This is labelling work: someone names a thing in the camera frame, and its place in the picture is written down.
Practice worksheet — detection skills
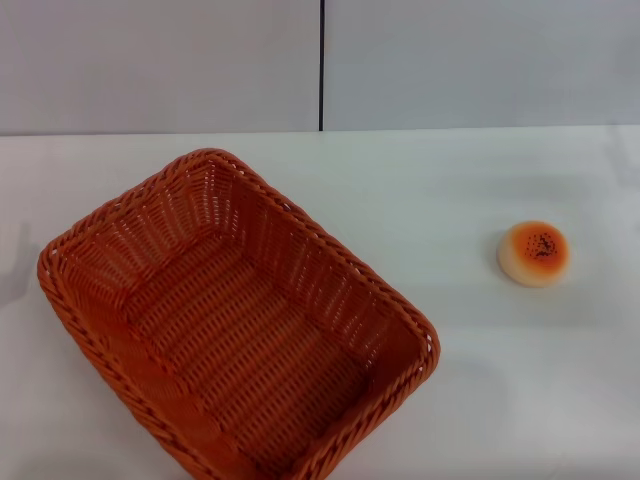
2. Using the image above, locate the round toy bread bun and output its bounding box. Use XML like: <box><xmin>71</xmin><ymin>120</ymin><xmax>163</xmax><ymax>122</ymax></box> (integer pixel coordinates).
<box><xmin>495</xmin><ymin>220</ymin><xmax>572</xmax><ymax>289</ymax></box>

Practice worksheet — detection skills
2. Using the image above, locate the orange woven plastic basket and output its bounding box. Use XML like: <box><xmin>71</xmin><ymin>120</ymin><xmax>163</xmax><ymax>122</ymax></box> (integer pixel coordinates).
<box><xmin>37</xmin><ymin>147</ymin><xmax>441</xmax><ymax>480</ymax></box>

